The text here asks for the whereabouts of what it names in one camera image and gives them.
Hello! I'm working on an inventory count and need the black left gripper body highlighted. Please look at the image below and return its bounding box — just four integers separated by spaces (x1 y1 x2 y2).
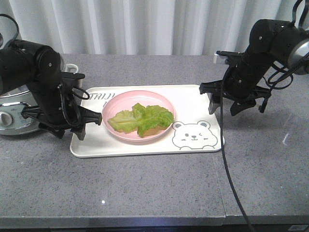
22 72 85 139

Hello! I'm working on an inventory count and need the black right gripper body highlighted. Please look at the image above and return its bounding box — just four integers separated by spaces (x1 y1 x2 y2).
216 50 272 103

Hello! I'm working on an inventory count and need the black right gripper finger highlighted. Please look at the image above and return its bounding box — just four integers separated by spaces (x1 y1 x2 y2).
230 100 256 116
199 81 222 115

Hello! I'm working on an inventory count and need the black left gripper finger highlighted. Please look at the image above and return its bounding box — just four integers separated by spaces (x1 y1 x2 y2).
70 124 85 141
78 106 102 125

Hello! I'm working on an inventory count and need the pink round plate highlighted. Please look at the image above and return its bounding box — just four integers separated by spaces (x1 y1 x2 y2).
102 90 176 142

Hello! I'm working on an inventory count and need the cream bear tray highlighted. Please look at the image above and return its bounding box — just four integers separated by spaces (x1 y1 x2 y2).
70 85 222 158

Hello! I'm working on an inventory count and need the green lettuce leaf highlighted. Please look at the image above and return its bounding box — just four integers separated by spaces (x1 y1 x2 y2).
107 103 174 138

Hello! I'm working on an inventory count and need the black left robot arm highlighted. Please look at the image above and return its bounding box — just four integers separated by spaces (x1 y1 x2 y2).
0 40 102 140

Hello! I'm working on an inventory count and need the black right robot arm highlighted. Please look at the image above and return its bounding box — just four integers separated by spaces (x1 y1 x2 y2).
199 19 309 116

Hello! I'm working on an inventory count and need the green electric cooking pot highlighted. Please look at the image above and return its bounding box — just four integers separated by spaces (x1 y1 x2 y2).
0 63 84 136

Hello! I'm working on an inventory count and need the grey white curtain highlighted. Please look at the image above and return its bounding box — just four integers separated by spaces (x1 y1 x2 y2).
0 0 295 55

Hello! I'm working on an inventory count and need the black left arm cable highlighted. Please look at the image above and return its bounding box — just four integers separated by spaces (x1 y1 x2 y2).
56 83 90 128

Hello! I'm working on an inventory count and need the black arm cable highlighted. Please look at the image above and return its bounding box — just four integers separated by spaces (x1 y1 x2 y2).
220 70 256 232
56 83 90 128

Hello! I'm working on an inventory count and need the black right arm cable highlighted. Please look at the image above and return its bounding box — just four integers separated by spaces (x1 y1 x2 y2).
220 70 256 232

